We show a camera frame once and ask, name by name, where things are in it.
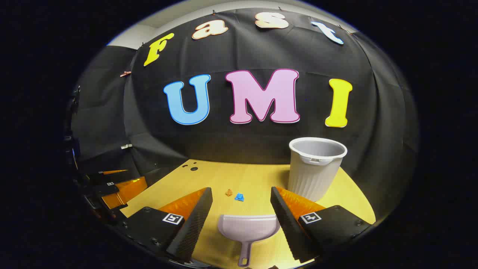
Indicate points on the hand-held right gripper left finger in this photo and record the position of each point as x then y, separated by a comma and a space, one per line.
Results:
196, 218

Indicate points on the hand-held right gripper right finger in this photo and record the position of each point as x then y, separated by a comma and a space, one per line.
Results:
287, 220

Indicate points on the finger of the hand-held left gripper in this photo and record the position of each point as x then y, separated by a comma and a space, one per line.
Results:
123, 190
101, 175

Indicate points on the pale lilac plastic dustpan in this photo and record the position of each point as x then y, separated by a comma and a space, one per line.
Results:
248, 226

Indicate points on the blue paper scrap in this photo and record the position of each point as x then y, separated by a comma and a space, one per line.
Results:
239, 197

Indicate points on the white ribbed garbage bin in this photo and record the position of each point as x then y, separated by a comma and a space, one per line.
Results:
313, 172

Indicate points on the copper metal clip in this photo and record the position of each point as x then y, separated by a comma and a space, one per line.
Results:
126, 73

